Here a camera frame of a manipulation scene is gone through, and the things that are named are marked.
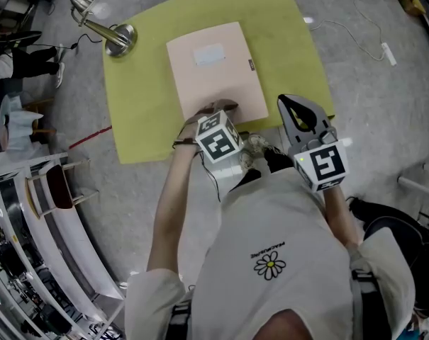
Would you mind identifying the silver desk lamp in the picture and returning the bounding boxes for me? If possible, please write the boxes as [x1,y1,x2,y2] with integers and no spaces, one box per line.
[69,0,139,60]

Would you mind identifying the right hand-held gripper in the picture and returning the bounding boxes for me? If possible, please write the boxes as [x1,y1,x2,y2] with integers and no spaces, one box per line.
[277,94,350,194]

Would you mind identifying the black lamp cable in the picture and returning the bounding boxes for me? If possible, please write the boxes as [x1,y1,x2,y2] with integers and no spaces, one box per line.
[32,33,106,52]

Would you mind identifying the person's black trousers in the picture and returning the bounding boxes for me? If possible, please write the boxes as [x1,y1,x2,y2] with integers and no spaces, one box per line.
[228,148,296,194]

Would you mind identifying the person's right forearm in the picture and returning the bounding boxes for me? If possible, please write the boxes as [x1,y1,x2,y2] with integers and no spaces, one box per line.
[319,185,361,248]

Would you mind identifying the person's left forearm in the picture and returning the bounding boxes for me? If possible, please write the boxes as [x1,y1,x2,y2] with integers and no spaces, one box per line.
[145,141,203,273]

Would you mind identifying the white metal tube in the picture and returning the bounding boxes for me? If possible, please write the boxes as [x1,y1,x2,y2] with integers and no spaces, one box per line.
[397,174,429,202]

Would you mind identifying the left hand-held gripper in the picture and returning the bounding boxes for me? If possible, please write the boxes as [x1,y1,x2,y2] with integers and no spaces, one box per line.
[194,98,245,164]

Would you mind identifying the white cable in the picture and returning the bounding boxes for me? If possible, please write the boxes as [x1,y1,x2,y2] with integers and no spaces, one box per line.
[307,0,387,62]

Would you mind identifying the white power strip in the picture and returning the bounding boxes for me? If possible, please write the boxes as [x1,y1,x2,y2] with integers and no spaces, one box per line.
[379,41,399,67]

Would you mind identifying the yellow box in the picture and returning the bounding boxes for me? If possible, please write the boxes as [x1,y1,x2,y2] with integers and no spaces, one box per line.
[397,0,425,17]

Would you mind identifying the beige folder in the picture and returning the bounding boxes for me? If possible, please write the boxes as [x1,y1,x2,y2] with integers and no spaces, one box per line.
[165,21,270,125]

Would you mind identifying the person's beige sneaker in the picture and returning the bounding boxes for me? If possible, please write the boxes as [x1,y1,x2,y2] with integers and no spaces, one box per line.
[247,134,269,152]
[238,150,258,172]

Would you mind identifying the black wrist strap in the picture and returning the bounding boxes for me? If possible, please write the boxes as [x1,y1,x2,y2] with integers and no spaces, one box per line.
[172,137,198,149]

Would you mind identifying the person's left hand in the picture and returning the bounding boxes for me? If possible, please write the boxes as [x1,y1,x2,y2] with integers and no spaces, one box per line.
[179,107,216,145]

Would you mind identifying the round table with white cloth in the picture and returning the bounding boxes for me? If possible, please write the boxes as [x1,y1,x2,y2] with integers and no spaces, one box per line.
[0,93,56,152]

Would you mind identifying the wooden chair with brown seat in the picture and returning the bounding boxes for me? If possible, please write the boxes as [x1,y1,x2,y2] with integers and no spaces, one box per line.
[23,159,100,221]

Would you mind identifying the thin black cable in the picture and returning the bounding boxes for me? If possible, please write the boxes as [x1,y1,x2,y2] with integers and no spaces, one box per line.
[199,149,223,204]

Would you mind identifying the yellow-green table cover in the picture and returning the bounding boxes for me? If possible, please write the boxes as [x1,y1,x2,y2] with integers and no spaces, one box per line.
[102,0,336,166]

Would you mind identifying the person's white t-shirt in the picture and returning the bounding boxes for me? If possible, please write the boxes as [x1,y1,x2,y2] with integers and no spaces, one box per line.
[124,168,418,340]

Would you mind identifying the black chair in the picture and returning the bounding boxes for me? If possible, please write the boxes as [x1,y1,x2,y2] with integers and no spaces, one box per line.
[346,195,429,319]

